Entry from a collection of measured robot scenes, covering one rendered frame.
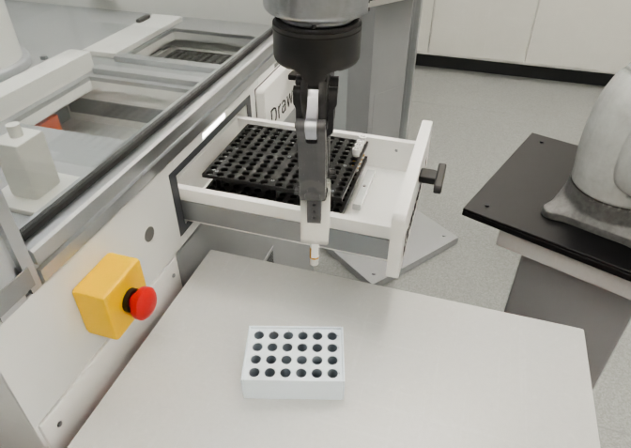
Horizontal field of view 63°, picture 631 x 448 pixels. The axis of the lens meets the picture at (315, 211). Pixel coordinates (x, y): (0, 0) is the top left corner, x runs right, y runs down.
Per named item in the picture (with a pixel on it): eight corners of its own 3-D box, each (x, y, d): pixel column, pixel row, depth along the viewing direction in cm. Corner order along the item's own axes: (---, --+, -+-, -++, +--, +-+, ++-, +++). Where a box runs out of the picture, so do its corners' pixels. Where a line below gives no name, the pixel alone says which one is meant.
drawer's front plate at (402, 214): (424, 174, 94) (433, 119, 87) (397, 281, 71) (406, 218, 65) (415, 173, 94) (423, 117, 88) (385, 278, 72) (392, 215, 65)
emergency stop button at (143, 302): (162, 304, 63) (157, 281, 61) (145, 329, 60) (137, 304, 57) (141, 299, 64) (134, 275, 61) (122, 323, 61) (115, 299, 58)
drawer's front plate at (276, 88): (310, 87, 126) (310, 42, 119) (267, 143, 103) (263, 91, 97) (303, 86, 126) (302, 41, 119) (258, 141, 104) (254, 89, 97)
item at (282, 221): (414, 170, 92) (419, 140, 88) (388, 262, 72) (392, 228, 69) (212, 138, 102) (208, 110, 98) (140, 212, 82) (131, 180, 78)
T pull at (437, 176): (445, 169, 80) (447, 162, 79) (440, 195, 74) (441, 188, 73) (423, 166, 81) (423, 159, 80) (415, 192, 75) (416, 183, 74)
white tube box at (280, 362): (342, 345, 70) (343, 326, 67) (344, 400, 63) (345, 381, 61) (251, 344, 70) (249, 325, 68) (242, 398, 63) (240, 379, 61)
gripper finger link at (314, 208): (322, 176, 51) (320, 193, 48) (321, 217, 54) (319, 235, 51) (307, 175, 51) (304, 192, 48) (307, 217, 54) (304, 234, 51)
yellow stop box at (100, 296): (156, 301, 66) (145, 258, 61) (123, 344, 60) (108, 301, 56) (121, 292, 67) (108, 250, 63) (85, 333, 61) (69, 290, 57)
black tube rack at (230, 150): (366, 173, 91) (368, 141, 87) (340, 233, 77) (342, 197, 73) (250, 154, 96) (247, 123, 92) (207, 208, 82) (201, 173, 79)
